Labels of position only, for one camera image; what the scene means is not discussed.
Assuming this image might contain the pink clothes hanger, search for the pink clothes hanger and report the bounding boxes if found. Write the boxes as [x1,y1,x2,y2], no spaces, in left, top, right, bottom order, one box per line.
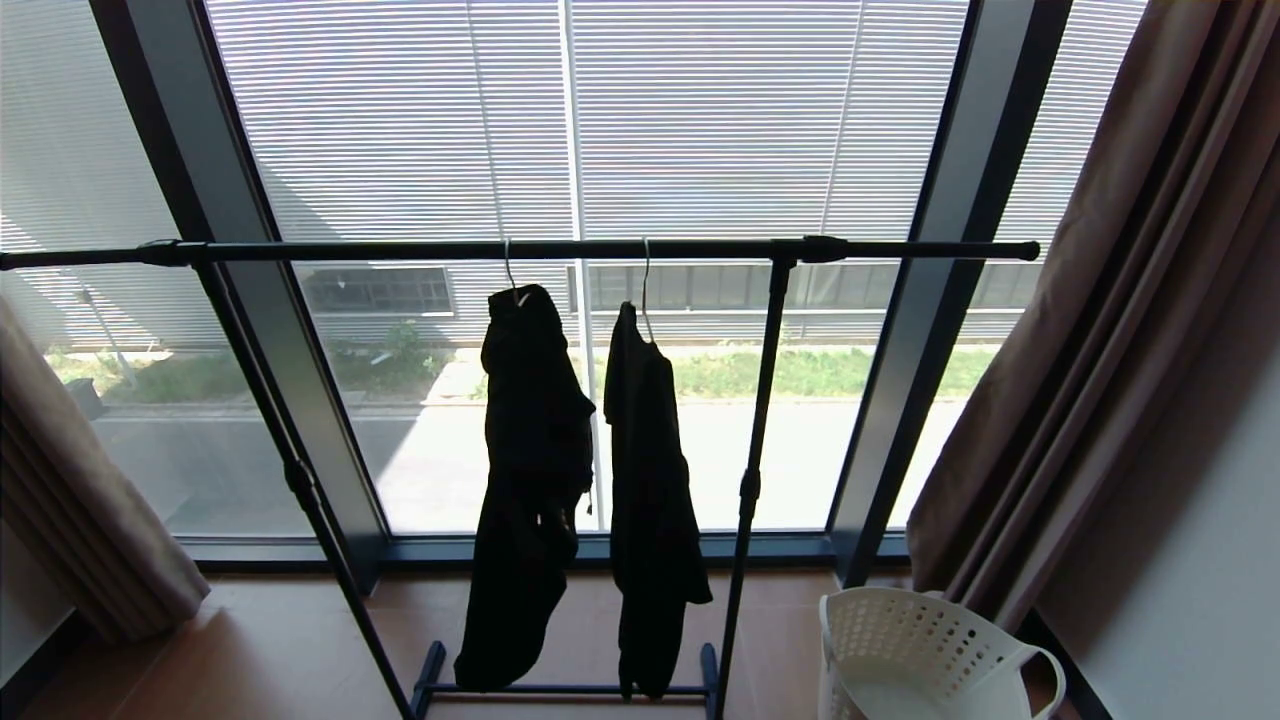
[502,238,531,307]
[639,238,658,346]

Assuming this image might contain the black T-shirt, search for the black T-shirt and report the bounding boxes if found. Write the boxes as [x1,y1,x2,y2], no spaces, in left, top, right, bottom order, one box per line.
[603,302,714,701]

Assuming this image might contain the black shorts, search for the black shorts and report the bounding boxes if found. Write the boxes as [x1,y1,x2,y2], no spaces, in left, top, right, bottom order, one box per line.
[455,285,598,693]

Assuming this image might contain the black clothes rack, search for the black clothes rack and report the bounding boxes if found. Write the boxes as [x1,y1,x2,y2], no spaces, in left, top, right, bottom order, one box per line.
[0,235,1041,720]

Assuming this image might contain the white laundry basket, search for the white laundry basket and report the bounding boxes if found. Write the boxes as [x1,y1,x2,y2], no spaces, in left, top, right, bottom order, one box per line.
[818,586,1068,720]

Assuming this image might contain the window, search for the window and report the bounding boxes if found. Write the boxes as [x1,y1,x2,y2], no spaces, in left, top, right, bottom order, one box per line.
[0,0,1151,576]

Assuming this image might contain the brown curtain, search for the brown curtain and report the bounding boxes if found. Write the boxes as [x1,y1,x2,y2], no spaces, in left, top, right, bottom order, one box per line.
[905,0,1280,633]
[0,295,211,641]

